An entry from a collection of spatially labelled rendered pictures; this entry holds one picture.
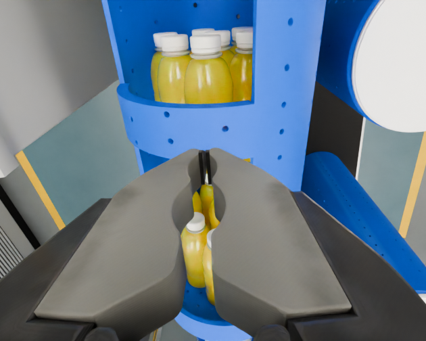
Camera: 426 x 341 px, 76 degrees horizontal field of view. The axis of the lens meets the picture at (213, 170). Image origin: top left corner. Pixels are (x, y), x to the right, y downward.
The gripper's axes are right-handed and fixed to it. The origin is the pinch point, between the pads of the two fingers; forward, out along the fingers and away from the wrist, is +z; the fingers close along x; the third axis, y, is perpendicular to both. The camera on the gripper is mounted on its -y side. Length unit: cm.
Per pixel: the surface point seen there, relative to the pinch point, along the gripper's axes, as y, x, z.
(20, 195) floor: 98, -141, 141
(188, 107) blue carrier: 3.5, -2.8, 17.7
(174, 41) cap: -1.9, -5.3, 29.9
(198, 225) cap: 31.2, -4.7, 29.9
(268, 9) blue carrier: -5.1, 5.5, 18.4
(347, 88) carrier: 8.2, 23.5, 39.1
